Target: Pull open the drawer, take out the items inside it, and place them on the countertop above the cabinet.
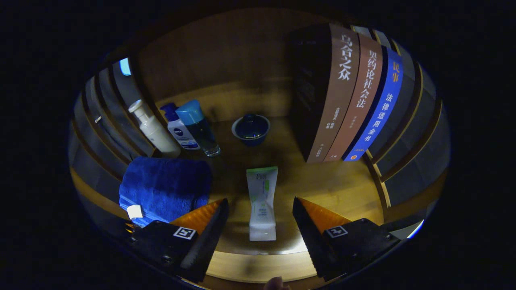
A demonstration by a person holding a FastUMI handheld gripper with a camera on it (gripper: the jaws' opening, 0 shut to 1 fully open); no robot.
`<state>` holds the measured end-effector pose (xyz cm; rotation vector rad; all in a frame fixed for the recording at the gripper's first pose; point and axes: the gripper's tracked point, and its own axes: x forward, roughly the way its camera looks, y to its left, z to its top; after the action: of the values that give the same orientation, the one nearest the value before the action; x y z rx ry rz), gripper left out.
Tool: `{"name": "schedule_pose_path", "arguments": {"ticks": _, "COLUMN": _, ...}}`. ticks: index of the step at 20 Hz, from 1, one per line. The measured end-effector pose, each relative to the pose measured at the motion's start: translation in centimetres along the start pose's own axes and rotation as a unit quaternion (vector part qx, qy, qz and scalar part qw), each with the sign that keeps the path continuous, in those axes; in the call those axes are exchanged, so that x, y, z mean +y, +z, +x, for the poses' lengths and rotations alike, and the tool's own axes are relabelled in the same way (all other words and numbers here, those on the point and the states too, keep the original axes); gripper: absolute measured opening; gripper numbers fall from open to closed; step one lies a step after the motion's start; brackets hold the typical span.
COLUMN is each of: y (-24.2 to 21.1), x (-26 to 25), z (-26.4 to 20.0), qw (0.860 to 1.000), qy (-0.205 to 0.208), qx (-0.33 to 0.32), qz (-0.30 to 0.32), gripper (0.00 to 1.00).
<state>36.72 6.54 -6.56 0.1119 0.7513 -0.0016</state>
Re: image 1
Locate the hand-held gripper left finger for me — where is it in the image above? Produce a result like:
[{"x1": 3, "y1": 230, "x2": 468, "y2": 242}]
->
[{"x1": 128, "y1": 198, "x2": 229, "y2": 283}]

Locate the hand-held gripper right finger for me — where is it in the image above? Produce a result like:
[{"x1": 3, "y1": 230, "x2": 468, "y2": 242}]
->
[{"x1": 292, "y1": 197, "x2": 402, "y2": 282}]

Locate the white and green tube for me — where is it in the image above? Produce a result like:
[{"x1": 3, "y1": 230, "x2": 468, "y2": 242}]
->
[{"x1": 246, "y1": 166, "x2": 279, "y2": 241}]

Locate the wooden countertop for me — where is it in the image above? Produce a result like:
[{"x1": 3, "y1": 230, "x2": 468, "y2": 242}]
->
[{"x1": 71, "y1": 115, "x2": 385, "y2": 282}]

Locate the wooden cabinet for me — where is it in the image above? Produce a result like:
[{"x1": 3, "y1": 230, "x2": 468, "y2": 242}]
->
[{"x1": 69, "y1": 8, "x2": 450, "y2": 288}]

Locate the blue folded towel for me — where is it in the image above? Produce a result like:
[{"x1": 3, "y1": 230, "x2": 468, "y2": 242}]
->
[{"x1": 119, "y1": 156, "x2": 213, "y2": 228}]

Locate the teal clear bottle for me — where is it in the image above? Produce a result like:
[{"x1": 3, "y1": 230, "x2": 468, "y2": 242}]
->
[{"x1": 175, "y1": 100, "x2": 221, "y2": 157}]

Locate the white bottle with blue cap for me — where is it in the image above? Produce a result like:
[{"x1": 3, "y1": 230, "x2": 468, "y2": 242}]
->
[{"x1": 160, "y1": 103, "x2": 200, "y2": 151}]

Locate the white pump bottle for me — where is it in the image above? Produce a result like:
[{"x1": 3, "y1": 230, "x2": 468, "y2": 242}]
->
[{"x1": 128, "y1": 99, "x2": 181, "y2": 158}]

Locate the dark blue lidded teacup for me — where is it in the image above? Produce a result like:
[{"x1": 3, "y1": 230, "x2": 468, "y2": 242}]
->
[{"x1": 231, "y1": 114, "x2": 271, "y2": 147}]

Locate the dark brown book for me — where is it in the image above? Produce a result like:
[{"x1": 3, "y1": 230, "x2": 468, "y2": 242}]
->
[{"x1": 288, "y1": 23, "x2": 360, "y2": 163}]

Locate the reddish brown book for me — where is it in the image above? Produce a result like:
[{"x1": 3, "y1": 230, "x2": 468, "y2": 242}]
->
[{"x1": 324, "y1": 33, "x2": 383, "y2": 162}]

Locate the blue book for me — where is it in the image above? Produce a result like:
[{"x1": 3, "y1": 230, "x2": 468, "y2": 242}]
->
[{"x1": 343, "y1": 46, "x2": 404, "y2": 162}]

